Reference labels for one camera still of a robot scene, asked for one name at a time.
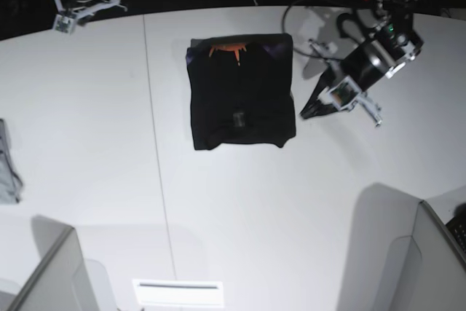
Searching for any grey folded cloth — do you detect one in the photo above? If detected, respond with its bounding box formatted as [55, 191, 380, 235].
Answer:
[1, 119, 23, 205]

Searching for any black T-shirt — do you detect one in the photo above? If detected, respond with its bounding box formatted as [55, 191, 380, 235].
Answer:
[186, 34, 296, 151]

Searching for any black keyboard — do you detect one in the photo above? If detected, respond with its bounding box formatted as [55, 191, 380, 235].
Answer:
[446, 215, 466, 253]

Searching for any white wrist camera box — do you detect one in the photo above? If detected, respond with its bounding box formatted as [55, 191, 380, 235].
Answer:
[327, 76, 362, 111]
[52, 14, 78, 34]

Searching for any grey partition left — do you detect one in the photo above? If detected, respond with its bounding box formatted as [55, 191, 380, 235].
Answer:
[6, 227, 100, 311]

